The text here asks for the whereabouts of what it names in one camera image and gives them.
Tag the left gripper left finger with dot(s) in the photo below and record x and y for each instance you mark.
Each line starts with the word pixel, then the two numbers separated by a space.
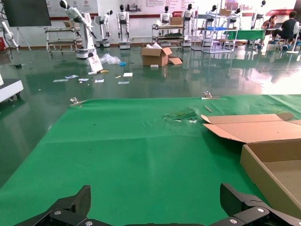
pixel 81 202

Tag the closed cardboard box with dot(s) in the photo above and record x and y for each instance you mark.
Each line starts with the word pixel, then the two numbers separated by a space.
pixel 176 20

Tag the large open cardboard box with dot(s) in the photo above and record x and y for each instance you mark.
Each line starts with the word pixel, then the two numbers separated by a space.
pixel 152 57

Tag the green covered table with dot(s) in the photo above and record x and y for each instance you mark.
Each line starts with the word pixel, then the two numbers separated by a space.
pixel 247 34

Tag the small yellow packet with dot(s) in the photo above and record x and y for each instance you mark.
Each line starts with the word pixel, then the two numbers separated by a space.
pixel 104 71

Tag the white bag with red logo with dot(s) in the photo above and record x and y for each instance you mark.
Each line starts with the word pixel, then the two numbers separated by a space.
pixel 95 64

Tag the white leaflet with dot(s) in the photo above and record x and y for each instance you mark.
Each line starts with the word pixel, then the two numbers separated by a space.
pixel 84 79
pixel 99 80
pixel 60 80
pixel 71 76
pixel 123 82

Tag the clear plastic bag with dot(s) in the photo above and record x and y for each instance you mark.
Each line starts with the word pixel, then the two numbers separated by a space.
pixel 109 58
pixel 185 116

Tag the blue plastic bin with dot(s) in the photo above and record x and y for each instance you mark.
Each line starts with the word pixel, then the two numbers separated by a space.
pixel 215 28

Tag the leaning white humanoid robot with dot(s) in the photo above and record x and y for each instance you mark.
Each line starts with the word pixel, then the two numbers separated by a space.
pixel 85 35

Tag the white industrial robot arm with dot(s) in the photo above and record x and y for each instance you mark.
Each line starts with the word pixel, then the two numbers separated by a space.
pixel 7 31

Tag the seated person in brown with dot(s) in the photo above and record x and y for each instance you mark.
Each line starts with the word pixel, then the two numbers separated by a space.
pixel 269 24

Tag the red cabinet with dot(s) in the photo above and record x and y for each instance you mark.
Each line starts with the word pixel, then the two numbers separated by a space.
pixel 2 44

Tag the blue cloth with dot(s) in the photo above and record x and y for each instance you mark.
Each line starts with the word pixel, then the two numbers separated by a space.
pixel 122 64

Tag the black monitor screen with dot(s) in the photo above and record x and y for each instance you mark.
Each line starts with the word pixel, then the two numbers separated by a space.
pixel 27 13

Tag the white foam block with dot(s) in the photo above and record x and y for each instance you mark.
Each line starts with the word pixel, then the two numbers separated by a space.
pixel 154 66

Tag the cardboard box with holed flap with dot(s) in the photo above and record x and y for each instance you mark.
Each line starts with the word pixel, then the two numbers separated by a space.
pixel 265 131

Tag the thin wooden stick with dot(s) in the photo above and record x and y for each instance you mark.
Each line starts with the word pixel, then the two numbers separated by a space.
pixel 208 108

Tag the small cardboard box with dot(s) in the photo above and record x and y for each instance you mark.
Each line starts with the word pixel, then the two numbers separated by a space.
pixel 225 12

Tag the white square sheet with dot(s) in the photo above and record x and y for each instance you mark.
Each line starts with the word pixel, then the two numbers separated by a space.
pixel 128 74

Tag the white shelf rack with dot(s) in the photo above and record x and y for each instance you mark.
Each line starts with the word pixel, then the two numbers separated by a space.
pixel 216 41

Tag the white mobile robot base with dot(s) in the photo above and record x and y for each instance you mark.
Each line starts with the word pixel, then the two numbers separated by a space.
pixel 10 88

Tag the metal binder clip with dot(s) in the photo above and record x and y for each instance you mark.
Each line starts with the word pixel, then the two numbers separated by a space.
pixel 208 95
pixel 75 100

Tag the white tripod monitor stand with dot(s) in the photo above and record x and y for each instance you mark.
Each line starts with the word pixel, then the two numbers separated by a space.
pixel 22 37

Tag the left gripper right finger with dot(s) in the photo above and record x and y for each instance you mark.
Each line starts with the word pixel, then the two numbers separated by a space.
pixel 237 202

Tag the white pipe frame cart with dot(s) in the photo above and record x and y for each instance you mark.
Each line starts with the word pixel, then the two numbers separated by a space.
pixel 168 37
pixel 61 42

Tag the green table cloth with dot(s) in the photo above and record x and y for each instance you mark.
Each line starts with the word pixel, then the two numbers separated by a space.
pixel 131 155

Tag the seated person in black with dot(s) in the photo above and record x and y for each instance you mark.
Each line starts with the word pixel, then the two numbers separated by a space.
pixel 288 27

